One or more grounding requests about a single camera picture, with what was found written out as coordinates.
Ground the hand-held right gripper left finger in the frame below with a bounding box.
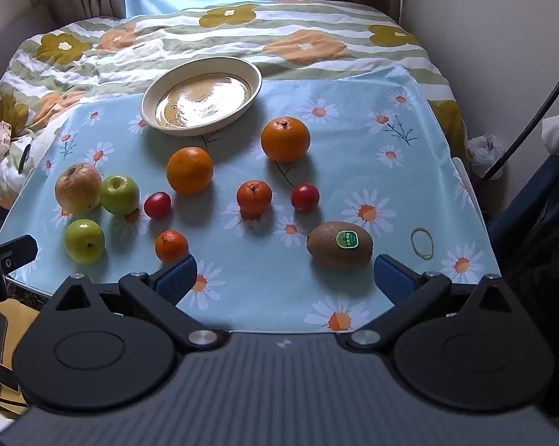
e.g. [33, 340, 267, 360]
[40, 255, 228, 355]

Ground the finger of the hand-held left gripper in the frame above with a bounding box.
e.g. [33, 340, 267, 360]
[0, 236, 39, 271]

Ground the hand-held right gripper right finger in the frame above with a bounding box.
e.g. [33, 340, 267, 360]
[344, 255, 526, 353]

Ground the small tangerine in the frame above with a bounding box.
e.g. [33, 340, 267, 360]
[155, 230, 189, 265]

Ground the green apple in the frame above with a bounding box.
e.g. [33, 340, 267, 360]
[65, 219, 106, 264]
[99, 175, 141, 217]

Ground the pale wrinkled apple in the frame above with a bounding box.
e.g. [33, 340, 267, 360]
[54, 162, 103, 215]

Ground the medium orange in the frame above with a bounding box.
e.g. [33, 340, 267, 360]
[166, 146, 214, 196]

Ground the tangerine with stem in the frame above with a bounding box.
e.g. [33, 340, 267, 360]
[236, 179, 273, 214]

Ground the cream ceramic bowl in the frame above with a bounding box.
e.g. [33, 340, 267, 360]
[140, 56, 263, 137]

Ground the yellow rubber band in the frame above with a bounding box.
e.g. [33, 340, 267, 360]
[410, 227, 435, 260]

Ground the brown kiwi with sticker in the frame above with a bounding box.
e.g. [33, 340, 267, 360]
[306, 220, 374, 271]

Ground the light blue daisy tablecloth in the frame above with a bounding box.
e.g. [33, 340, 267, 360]
[0, 65, 502, 333]

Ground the red cherry tomato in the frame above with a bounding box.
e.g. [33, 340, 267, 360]
[144, 191, 173, 220]
[291, 183, 320, 213]

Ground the dark cloth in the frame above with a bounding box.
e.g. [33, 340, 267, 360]
[486, 149, 559, 419]

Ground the clear plastic bag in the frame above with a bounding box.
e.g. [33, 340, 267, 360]
[468, 134, 507, 177]

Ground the large orange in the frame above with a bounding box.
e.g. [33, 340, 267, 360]
[261, 116, 311, 163]

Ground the striped floral blanket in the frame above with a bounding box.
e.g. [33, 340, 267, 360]
[0, 0, 470, 210]

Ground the black cable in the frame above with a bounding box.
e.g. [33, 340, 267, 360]
[481, 49, 559, 181]

